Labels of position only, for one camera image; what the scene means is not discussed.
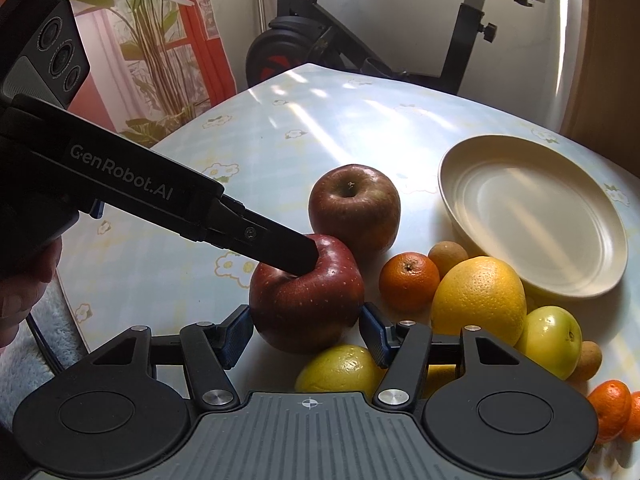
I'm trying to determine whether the yellow green apple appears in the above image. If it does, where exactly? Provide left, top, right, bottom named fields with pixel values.
left=515, top=306, right=582, bottom=380

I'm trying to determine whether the dark red apple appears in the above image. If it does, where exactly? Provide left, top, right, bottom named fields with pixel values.
left=248, top=234, right=364, bottom=354

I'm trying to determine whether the reddish green apple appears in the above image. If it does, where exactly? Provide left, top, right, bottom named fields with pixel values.
left=308, top=164, right=401, bottom=259

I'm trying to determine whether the orange tangerine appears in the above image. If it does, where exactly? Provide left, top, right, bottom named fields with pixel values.
left=378, top=252, right=440, bottom=314

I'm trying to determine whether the cream round plate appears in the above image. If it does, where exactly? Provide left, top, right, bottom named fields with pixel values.
left=438, top=134, right=628, bottom=300

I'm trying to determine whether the person's left hand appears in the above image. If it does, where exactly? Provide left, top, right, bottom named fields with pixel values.
left=1, top=237, right=63, bottom=348

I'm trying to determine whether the white fluffy blanket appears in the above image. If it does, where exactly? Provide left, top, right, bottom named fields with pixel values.
left=0, top=278, right=87, bottom=431

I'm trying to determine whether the brown kiwi at right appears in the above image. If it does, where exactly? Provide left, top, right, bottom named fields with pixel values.
left=568, top=340, right=603, bottom=382

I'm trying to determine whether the green potted plant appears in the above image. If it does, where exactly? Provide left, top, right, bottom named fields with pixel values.
left=72, top=0, right=210, bottom=148

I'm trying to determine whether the yellow lemon near gripper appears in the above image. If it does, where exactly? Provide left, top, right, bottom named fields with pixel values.
left=294, top=344, right=385, bottom=399

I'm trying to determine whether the brown kiwi near plate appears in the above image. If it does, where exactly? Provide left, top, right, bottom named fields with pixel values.
left=427, top=240, right=469, bottom=278

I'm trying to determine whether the black exercise bike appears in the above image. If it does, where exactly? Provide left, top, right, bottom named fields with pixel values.
left=244, top=0, right=548, bottom=97

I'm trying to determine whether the wooden headboard panel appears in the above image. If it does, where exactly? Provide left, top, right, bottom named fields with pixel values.
left=561, top=0, right=639, bottom=176

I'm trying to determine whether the black cable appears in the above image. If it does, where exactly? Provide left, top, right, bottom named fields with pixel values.
left=25, top=311, right=66, bottom=376

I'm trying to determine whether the red window frame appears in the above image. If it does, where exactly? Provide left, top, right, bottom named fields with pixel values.
left=180, top=0, right=236, bottom=106

